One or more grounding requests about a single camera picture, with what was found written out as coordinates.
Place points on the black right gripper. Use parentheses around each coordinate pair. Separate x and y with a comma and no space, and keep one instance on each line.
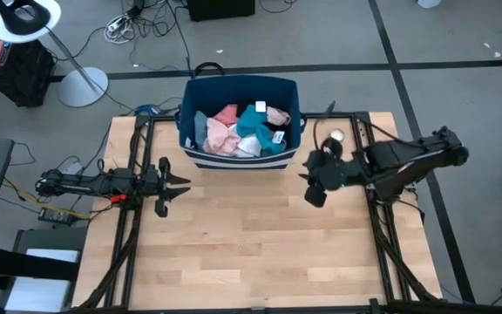
(338,172)

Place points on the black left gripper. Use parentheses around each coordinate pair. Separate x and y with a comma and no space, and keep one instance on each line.
(155,185)

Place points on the coral pink garment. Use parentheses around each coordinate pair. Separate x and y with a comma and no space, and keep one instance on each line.
(222,137)

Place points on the white garment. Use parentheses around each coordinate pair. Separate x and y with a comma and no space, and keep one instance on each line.
(248,147)

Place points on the teal garment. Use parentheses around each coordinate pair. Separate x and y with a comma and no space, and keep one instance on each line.
(253,124)

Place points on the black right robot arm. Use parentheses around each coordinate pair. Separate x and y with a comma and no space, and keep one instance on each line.
(408,159)

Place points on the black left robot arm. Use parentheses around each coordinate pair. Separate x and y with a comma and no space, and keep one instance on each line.
(81,187)

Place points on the tape roll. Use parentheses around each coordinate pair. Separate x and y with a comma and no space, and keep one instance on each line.
(333,136)

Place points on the white paper tag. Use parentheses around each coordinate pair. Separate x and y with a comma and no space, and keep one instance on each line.
(260,106)
(279,137)

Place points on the red connector clip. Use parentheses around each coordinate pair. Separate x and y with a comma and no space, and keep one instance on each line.
(119,198)

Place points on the grey power brick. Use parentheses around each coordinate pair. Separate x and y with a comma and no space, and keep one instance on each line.
(73,168)

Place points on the navy white striped fabric basket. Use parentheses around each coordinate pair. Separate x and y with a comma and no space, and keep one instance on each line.
(233,89)

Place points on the black power adapter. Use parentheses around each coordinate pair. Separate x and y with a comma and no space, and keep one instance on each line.
(55,216)

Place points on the white floor lamp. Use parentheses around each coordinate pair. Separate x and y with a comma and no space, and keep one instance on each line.
(83,87)

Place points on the grey and white cabinet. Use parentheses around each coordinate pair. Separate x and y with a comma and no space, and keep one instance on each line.
(42,296)

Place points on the black box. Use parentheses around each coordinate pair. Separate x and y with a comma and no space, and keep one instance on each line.
(220,8)

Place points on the black equipment case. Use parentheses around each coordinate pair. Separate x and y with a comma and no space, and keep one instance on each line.
(24,74)

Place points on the white round base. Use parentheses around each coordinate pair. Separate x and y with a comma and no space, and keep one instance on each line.
(429,2)

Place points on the black metal table frame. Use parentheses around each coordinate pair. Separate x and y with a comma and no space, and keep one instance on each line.
(164,117)

